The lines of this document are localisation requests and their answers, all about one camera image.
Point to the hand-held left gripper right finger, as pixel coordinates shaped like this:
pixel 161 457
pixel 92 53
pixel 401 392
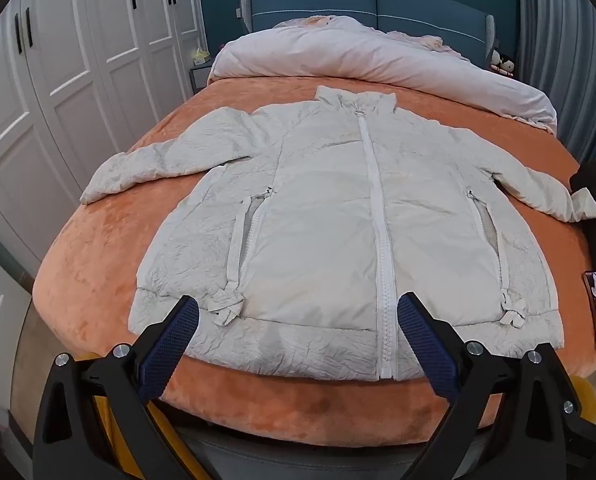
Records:
pixel 427 345

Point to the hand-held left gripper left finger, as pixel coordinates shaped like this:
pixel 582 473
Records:
pixel 170 341

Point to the white crinkled zip jacket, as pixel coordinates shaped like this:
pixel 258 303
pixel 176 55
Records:
pixel 318 240

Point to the bed with orange blanket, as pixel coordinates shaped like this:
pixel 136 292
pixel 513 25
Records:
pixel 303 410

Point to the grey nightstand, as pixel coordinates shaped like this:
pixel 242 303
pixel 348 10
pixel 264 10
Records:
pixel 200 79

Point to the yellow tissue box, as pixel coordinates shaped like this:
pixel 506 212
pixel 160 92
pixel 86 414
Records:
pixel 200 56

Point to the small plush toy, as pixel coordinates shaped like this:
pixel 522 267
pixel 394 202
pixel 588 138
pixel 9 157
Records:
pixel 501 65

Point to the pale pink duvet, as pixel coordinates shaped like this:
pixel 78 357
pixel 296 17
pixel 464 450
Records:
pixel 357 55

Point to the white panelled wardrobe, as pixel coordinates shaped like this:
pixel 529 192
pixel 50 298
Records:
pixel 68 60

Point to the grey curtain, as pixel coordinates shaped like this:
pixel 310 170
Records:
pixel 562 50

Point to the blue upholstered headboard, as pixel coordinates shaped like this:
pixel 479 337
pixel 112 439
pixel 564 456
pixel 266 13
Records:
pixel 417 5

